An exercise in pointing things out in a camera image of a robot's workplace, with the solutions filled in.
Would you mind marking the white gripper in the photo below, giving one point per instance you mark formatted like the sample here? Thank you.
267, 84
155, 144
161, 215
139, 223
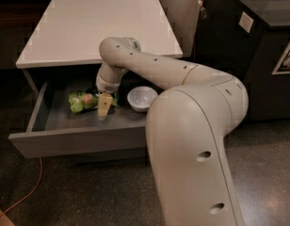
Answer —
106, 86

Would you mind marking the green rice chip bag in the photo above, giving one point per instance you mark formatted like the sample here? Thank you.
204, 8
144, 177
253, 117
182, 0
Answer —
84, 100

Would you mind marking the grey top drawer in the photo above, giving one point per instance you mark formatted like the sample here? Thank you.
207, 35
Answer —
54, 130

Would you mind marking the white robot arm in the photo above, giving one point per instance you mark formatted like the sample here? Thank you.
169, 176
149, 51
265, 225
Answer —
185, 130

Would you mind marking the grey drawer cabinet white top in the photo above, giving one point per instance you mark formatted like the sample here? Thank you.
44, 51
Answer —
65, 43

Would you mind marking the white bowl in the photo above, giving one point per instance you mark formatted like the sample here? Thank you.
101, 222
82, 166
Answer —
141, 98

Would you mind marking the black cabinet with hole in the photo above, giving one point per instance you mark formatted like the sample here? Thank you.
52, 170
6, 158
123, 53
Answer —
221, 43

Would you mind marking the cardboard corner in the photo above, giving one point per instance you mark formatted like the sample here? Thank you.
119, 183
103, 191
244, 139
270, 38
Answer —
4, 220

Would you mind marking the white label on cabinet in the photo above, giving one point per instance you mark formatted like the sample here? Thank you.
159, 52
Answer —
246, 22

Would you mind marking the framed poster on cabinet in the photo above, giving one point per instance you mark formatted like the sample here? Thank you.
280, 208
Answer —
283, 65

